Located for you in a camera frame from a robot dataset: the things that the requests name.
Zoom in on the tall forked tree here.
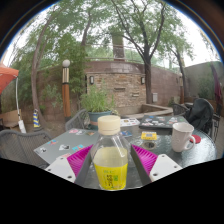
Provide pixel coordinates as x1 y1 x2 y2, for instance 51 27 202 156
109 0 168 104

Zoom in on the grey laptop with stickers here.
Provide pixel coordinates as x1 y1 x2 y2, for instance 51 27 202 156
33 127 101 165

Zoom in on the dark mesh garden chair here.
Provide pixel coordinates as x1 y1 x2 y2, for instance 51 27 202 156
171 103 189 118

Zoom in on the closed maroon patio umbrella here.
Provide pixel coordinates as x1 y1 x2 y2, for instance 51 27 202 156
209 61 224 114

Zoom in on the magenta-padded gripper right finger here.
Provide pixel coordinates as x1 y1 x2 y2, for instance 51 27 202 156
129 143 184 186

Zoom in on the white ceramic mug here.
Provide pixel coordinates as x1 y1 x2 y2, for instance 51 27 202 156
171 121 197 154

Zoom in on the black jacket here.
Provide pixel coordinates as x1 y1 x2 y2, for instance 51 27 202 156
184 97 215 133

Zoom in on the curved-trunk tree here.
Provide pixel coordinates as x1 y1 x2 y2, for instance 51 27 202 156
23 9 88 129

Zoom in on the white printed sticker sheet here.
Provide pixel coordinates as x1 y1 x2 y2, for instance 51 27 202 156
119 117 141 128

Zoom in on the small blue sticker card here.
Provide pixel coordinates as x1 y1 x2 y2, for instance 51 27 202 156
119 129 134 138

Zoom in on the orange canopy with white pole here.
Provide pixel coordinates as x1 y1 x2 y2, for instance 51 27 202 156
0 64 28 134

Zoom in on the slim wooden lamp post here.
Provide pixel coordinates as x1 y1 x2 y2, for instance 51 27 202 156
178 74 185 104

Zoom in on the yellow-labelled clear drink bottle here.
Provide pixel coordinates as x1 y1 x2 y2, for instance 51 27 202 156
89 115 132 192

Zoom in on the blue-yellow striped cone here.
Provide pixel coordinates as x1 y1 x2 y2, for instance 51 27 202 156
32 108 42 128

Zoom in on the potted green plant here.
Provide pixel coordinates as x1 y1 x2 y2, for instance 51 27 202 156
79 84 118 131

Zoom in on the flat round red coaster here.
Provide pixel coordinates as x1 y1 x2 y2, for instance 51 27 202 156
191 134 203 145

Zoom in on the black laptop with stickers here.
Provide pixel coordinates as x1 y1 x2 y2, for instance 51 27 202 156
138 114 189 131

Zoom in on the wooden globe lamp post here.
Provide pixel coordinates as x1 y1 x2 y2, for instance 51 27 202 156
61 59 72 122

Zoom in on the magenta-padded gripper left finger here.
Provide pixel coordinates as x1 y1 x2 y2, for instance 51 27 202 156
44 143 98 188

